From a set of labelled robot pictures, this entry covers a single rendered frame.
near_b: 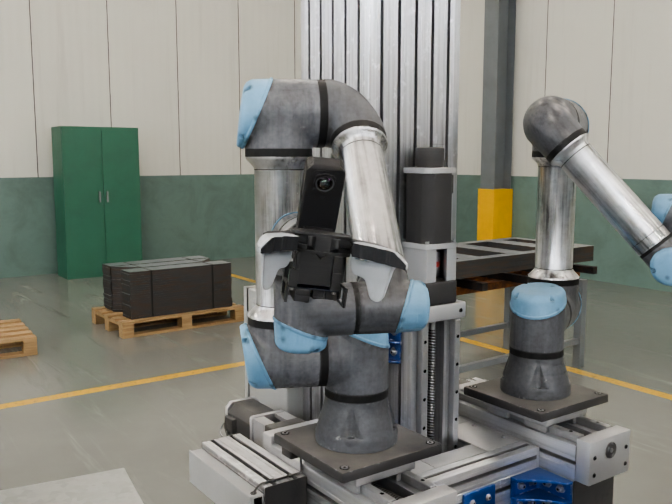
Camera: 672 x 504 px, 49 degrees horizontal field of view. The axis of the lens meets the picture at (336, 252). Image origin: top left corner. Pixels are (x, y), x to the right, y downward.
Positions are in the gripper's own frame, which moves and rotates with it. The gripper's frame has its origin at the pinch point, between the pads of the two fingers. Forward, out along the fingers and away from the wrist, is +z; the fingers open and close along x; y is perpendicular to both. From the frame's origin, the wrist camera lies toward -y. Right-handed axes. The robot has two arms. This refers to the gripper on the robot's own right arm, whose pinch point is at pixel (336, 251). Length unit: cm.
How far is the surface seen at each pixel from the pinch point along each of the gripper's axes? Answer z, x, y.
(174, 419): -364, 18, 150
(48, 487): -41, 32, 46
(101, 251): -928, 142, 134
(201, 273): -616, 11, 100
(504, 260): -386, -182, 34
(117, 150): -940, 137, 1
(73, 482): -42, 28, 45
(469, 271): -371, -154, 42
